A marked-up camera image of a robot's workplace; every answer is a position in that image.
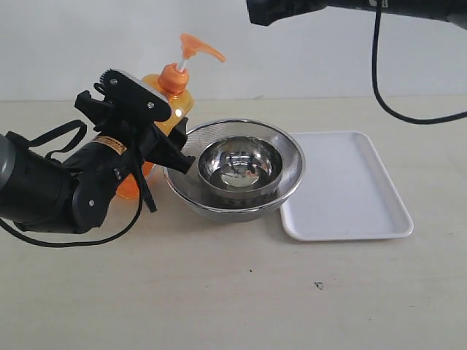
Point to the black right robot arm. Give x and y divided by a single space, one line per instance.
453 12

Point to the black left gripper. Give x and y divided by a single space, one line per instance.
124 120

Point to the steel mesh strainer basin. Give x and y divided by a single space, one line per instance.
198 198

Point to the small stainless steel bowl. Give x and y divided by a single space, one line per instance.
240 167

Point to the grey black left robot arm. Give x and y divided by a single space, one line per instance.
64 180

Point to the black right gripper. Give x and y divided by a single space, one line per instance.
266 12

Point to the white plastic tray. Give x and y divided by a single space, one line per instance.
346 193

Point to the orange soap pump bottle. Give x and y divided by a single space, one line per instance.
173 80

